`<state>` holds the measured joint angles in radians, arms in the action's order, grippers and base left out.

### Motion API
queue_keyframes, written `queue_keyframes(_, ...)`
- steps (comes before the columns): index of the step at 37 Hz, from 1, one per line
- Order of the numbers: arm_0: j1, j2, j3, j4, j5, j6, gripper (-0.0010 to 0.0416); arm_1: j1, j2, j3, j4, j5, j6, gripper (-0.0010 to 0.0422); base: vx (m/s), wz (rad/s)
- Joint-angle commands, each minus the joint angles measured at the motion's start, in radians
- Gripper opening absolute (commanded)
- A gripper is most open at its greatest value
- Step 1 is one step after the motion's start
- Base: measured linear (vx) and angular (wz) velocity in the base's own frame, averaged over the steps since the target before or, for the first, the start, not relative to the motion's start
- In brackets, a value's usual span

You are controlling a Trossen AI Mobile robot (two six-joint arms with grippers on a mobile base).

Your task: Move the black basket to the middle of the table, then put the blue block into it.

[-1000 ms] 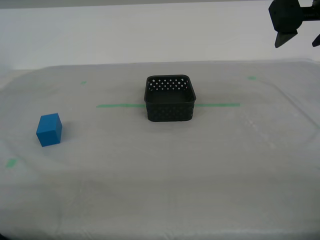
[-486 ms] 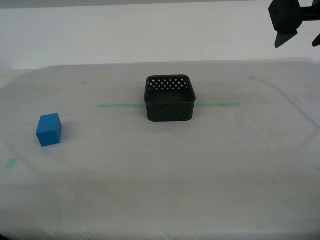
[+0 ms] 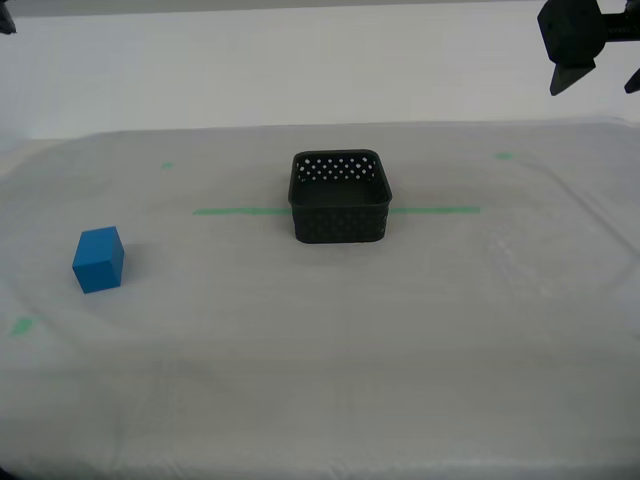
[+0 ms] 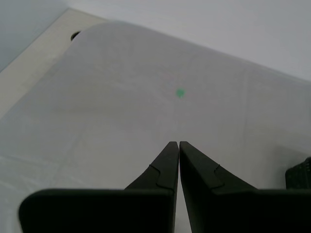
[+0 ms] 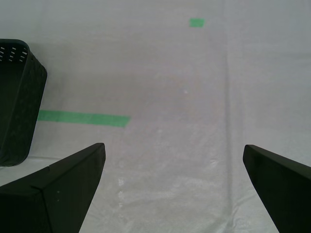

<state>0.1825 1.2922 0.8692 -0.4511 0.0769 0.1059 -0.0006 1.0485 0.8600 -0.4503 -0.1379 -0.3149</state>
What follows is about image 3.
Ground black perforated plastic basket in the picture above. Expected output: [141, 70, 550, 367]
[287, 147, 395, 246]

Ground long green tape strip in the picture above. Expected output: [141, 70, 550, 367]
[192, 205, 481, 218]

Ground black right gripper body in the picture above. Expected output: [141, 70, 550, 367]
[537, 0, 640, 67]

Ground blue rectangular block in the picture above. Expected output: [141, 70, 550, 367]
[71, 225, 126, 295]

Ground white table cloth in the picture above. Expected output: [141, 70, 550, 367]
[0, 117, 640, 480]

